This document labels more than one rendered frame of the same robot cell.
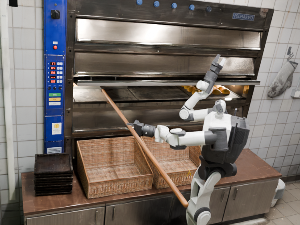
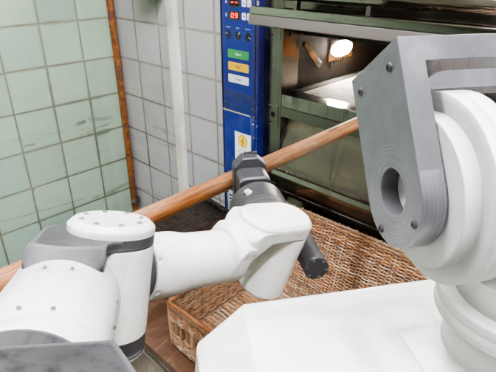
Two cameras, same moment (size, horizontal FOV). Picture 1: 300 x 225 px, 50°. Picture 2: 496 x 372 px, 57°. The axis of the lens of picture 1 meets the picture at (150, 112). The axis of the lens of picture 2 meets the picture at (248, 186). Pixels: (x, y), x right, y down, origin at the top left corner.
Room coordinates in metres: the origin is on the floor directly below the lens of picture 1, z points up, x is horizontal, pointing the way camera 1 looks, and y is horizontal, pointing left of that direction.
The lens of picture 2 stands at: (1.91, -0.57, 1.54)
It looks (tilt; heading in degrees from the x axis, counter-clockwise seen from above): 27 degrees down; 69
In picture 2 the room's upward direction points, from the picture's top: straight up
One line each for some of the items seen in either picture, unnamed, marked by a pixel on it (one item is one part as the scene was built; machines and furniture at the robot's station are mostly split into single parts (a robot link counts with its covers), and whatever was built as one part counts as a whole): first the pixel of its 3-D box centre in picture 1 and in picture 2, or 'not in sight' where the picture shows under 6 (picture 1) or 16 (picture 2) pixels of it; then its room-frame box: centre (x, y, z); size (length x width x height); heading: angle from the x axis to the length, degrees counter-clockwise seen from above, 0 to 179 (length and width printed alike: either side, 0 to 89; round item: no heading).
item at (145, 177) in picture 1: (113, 164); (302, 308); (2.38, 0.25, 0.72); 0.56 x 0.49 x 0.28; 116
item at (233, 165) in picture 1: (218, 167); not in sight; (2.09, -0.55, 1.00); 0.28 x 0.13 x 0.18; 115
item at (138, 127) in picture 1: (142, 129); (253, 201); (2.15, 0.04, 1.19); 0.12 x 0.10 x 0.13; 80
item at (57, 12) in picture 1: (56, 11); not in sight; (2.38, 0.76, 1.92); 0.06 x 0.04 x 0.11; 115
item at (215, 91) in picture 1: (199, 83); not in sight; (3.51, -0.51, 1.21); 0.61 x 0.48 x 0.06; 25
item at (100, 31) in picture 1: (179, 35); not in sight; (2.87, -0.17, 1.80); 1.79 x 0.11 x 0.19; 115
